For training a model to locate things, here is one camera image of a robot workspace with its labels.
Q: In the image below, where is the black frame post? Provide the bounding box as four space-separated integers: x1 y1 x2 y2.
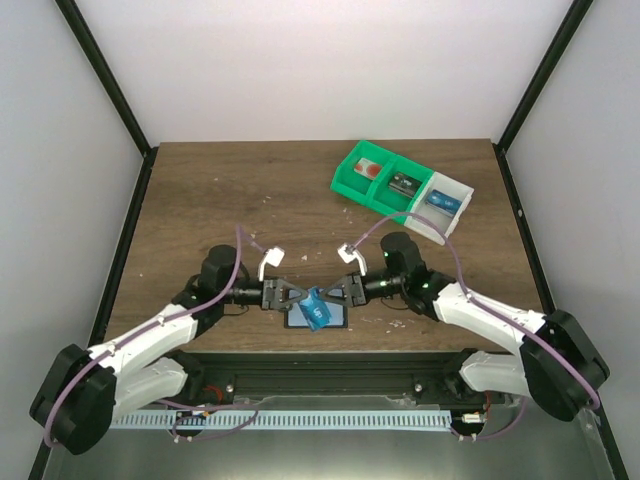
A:
492 0 594 151
53 0 154 156

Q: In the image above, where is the left black frame post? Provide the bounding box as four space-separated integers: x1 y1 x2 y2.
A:
53 0 154 156

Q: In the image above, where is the green bin middle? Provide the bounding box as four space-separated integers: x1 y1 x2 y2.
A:
367 155 435 215

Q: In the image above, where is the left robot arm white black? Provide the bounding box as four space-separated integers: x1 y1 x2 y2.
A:
29 245 309 454

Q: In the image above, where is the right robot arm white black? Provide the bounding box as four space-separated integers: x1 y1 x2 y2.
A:
319 232 610 422

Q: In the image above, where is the light blue slotted cable duct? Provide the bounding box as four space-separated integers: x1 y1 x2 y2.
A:
111 410 452 432

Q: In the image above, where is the black card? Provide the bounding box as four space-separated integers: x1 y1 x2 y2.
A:
388 172 422 198

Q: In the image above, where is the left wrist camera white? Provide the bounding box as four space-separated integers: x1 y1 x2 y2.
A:
257 246 285 281

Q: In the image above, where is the red white card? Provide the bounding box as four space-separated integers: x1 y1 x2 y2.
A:
354 158 382 180

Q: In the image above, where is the black card holder wallet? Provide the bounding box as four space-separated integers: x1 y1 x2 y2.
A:
284 299 348 331

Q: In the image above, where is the black aluminium front rail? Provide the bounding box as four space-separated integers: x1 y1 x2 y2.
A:
167 350 506 408

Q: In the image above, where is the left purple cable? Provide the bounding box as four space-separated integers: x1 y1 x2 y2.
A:
43 223 269 447

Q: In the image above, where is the purple cable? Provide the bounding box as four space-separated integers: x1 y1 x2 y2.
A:
349 212 601 441
43 223 269 447

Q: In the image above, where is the blue vip card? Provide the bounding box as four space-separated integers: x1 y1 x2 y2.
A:
425 189 462 214

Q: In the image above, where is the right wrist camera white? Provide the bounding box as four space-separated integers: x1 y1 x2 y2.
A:
337 243 368 276

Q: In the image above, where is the green bin left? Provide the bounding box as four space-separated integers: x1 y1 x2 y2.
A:
330 140 397 206

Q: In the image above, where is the right black frame post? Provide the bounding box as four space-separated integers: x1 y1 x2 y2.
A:
492 0 594 151

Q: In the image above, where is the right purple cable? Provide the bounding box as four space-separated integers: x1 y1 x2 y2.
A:
349 212 601 441

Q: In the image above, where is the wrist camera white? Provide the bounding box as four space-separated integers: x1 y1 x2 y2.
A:
257 246 285 281
337 243 368 276

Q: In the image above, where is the green bin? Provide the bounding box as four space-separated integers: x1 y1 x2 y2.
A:
330 140 397 206
367 155 435 215

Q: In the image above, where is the white bin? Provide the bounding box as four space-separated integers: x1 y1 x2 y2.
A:
404 172 474 245

